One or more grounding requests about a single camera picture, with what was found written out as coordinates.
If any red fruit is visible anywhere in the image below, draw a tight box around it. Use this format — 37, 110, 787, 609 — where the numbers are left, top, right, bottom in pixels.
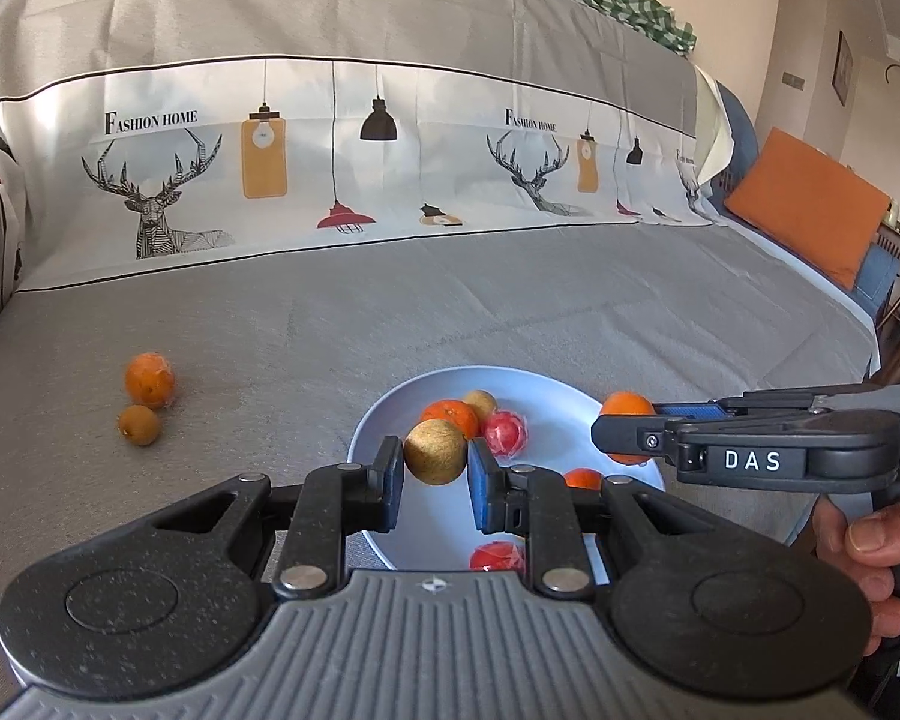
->
469, 540, 527, 572
482, 411, 530, 458

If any pale folded cloth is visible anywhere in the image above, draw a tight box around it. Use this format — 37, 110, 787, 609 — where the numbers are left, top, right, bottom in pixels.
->
691, 64, 736, 188

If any blue sofa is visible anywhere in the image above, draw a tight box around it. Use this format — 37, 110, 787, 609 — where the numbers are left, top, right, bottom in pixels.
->
709, 82, 900, 316

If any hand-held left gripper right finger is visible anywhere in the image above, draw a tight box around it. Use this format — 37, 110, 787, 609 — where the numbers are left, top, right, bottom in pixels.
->
466, 437, 711, 602

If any orange cushion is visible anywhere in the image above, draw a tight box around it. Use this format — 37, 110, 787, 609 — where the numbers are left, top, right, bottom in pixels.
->
724, 127, 892, 290

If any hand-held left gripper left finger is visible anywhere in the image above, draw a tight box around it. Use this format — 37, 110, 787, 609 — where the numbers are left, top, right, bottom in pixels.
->
150, 435, 407, 602

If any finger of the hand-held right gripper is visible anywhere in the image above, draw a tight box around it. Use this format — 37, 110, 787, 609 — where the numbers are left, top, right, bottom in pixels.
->
591, 412, 681, 466
651, 391, 824, 422

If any grey printed sofa cover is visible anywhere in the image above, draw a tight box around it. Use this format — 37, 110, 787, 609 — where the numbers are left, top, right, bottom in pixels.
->
0, 0, 882, 706

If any blue plate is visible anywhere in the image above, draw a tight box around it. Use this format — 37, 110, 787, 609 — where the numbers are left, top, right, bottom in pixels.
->
346, 366, 665, 572

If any dark framed wall picture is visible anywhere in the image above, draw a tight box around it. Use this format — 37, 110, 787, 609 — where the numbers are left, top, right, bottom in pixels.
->
831, 30, 854, 106

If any person's right hand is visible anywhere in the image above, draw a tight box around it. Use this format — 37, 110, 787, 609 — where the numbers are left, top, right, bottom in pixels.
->
814, 487, 900, 661

